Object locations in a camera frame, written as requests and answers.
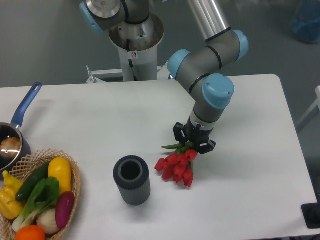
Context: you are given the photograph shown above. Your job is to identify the green bok choy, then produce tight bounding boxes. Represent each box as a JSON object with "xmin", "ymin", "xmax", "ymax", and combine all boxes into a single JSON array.
[{"xmin": 12, "ymin": 177, "xmax": 60, "ymax": 232}]

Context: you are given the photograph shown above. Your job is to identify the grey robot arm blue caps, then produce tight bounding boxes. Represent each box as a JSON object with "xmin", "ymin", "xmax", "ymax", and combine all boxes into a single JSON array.
[{"xmin": 79, "ymin": 0, "xmax": 249, "ymax": 154}]

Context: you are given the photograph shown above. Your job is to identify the red tulip bouquet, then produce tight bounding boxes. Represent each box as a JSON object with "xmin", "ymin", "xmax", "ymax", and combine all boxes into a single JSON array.
[{"xmin": 154, "ymin": 141, "xmax": 198, "ymax": 188}]

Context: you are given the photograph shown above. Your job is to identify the orange fruit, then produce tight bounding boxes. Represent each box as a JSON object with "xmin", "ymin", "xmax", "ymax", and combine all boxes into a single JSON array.
[{"xmin": 15, "ymin": 225, "xmax": 46, "ymax": 240}]

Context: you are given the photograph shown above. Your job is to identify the blue handled saucepan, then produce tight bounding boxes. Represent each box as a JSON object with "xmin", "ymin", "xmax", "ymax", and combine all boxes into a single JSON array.
[{"xmin": 0, "ymin": 82, "xmax": 42, "ymax": 173}]

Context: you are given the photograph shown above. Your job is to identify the yellow bell pepper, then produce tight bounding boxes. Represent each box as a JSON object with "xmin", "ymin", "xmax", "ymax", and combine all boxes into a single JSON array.
[{"xmin": 0, "ymin": 170, "xmax": 25, "ymax": 220}]

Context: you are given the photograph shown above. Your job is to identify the white metal frame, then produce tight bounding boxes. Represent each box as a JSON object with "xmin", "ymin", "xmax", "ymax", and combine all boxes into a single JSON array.
[{"xmin": 295, "ymin": 86, "xmax": 320, "ymax": 133}]

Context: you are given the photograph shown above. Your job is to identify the black device at table edge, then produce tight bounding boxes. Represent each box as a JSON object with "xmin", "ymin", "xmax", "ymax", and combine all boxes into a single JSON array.
[{"xmin": 301, "ymin": 202, "xmax": 320, "ymax": 229}]

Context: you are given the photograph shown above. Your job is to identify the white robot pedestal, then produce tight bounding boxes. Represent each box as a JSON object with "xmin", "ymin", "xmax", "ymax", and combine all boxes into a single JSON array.
[{"xmin": 86, "ymin": 14, "xmax": 178, "ymax": 84}]

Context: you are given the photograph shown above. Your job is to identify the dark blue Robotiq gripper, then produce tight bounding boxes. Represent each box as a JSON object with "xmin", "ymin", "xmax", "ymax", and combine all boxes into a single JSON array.
[{"xmin": 173, "ymin": 122, "xmax": 216, "ymax": 154}]

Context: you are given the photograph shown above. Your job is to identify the brown bread roll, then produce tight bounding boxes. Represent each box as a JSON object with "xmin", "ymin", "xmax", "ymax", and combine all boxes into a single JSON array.
[{"xmin": 0, "ymin": 137, "xmax": 21, "ymax": 159}]

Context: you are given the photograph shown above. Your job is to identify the purple eggplant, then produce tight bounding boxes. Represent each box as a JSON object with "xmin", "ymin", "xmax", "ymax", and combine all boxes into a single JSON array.
[{"xmin": 55, "ymin": 191, "xmax": 75, "ymax": 229}]

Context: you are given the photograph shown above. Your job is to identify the green cucumber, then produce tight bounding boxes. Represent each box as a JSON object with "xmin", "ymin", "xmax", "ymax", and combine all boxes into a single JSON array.
[{"xmin": 15, "ymin": 161, "xmax": 51, "ymax": 202}]

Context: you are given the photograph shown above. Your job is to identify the woven wicker basket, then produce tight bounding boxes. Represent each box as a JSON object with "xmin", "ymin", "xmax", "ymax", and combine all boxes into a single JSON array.
[{"xmin": 0, "ymin": 149, "xmax": 81, "ymax": 240}]

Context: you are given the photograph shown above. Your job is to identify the dark grey ribbed vase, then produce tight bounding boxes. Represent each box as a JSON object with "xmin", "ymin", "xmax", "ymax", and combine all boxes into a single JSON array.
[{"xmin": 113, "ymin": 155, "xmax": 151, "ymax": 206}]

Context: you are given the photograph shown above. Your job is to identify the yellow squash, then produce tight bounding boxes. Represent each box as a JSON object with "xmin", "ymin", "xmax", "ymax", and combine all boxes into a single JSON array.
[{"xmin": 48, "ymin": 157, "xmax": 72, "ymax": 196}]

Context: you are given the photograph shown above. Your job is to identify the blue transparent bin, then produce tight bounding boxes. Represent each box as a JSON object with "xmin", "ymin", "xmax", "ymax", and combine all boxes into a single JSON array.
[{"xmin": 290, "ymin": 0, "xmax": 320, "ymax": 44}]

